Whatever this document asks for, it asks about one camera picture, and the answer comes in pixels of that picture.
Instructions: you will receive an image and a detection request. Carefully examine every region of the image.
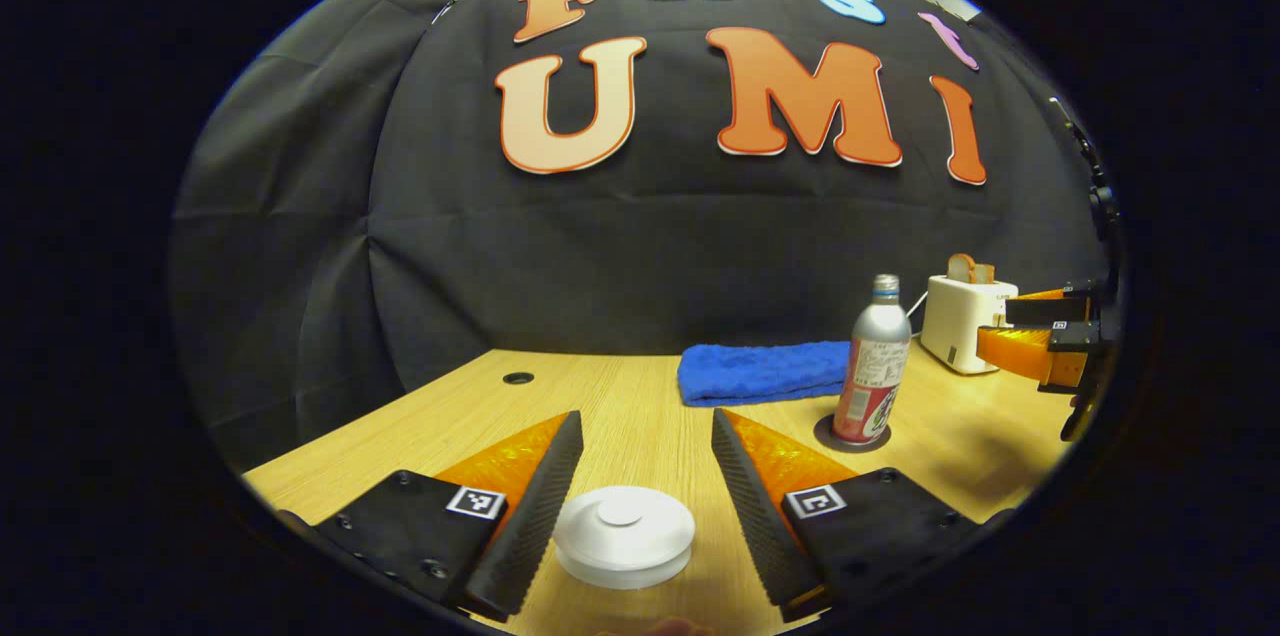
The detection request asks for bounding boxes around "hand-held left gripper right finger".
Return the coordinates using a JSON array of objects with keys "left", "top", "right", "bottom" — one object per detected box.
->
[{"left": 711, "top": 407, "right": 1001, "bottom": 622}]

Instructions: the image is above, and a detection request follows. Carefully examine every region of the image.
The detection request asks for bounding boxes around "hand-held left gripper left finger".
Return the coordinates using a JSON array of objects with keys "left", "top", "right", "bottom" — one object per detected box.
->
[{"left": 280, "top": 410, "right": 585, "bottom": 623}]

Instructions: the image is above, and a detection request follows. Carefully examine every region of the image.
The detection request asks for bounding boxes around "white teacup lid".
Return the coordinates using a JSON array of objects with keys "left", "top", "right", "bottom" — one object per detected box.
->
[{"left": 552, "top": 486, "right": 696, "bottom": 567}]

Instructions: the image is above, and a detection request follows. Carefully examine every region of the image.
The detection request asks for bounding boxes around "dark round coaster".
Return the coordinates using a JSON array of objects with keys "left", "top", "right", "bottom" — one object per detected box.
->
[{"left": 813, "top": 413, "right": 893, "bottom": 454}]

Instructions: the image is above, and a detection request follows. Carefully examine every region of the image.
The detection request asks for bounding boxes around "silver water bottle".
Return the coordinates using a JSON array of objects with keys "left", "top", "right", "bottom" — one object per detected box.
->
[{"left": 832, "top": 274, "right": 913, "bottom": 445}]

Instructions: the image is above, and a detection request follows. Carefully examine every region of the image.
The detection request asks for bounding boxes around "white toaster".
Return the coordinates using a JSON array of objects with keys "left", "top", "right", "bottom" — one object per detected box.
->
[{"left": 920, "top": 274, "right": 1019, "bottom": 376}]

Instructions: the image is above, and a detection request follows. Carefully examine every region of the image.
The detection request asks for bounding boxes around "blue towel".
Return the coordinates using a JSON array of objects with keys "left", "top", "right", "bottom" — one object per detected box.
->
[{"left": 677, "top": 341, "right": 853, "bottom": 408}]

